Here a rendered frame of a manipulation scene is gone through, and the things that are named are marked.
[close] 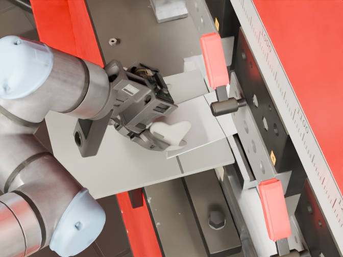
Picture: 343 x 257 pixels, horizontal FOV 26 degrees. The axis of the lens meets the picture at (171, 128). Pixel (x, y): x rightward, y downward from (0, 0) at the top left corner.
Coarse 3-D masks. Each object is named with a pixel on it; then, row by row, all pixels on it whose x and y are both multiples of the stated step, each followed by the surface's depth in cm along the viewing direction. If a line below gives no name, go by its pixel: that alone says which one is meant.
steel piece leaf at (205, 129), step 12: (180, 108) 118; (192, 108) 118; (204, 108) 118; (156, 120) 117; (168, 120) 117; (180, 120) 117; (192, 120) 117; (204, 120) 117; (216, 120) 117; (192, 132) 116; (204, 132) 116; (216, 132) 116; (192, 144) 114; (204, 144) 114; (168, 156) 113
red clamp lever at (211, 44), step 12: (204, 36) 86; (216, 36) 86; (204, 48) 86; (216, 48) 86; (204, 60) 87; (216, 60) 86; (216, 72) 86; (216, 84) 86; (216, 96) 88; (216, 108) 87; (228, 108) 87
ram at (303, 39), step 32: (256, 0) 75; (288, 0) 66; (320, 0) 59; (288, 32) 68; (320, 32) 61; (288, 64) 71; (320, 64) 63; (320, 96) 64; (288, 128) 75; (320, 128) 66; (320, 192) 71
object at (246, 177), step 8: (240, 144) 116; (232, 152) 115; (240, 152) 115; (240, 160) 113; (248, 160) 114; (240, 168) 112; (248, 168) 114; (240, 176) 113; (248, 176) 112; (248, 184) 113; (256, 184) 114
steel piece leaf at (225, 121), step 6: (204, 96) 119; (210, 96) 119; (210, 102) 118; (228, 114) 117; (222, 120) 117; (228, 120) 117; (222, 126) 116; (228, 126) 116; (234, 126) 116; (228, 132) 116; (234, 132) 116
